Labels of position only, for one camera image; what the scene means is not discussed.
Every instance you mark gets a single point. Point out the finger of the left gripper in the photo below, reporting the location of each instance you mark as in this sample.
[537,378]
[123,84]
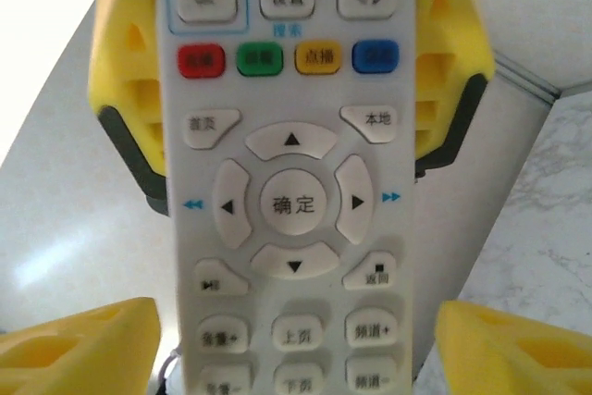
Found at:
[125,66]
[444,43]

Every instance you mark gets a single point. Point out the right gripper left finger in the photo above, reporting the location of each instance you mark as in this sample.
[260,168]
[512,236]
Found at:
[69,358]

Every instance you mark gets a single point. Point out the aluminium frame post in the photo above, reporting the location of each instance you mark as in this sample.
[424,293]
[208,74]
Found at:
[527,82]

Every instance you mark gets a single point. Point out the long white TV remote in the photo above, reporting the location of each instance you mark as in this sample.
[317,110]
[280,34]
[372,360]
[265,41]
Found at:
[291,205]

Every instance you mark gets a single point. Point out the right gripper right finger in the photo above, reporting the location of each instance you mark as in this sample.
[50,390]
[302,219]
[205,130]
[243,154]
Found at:
[509,358]

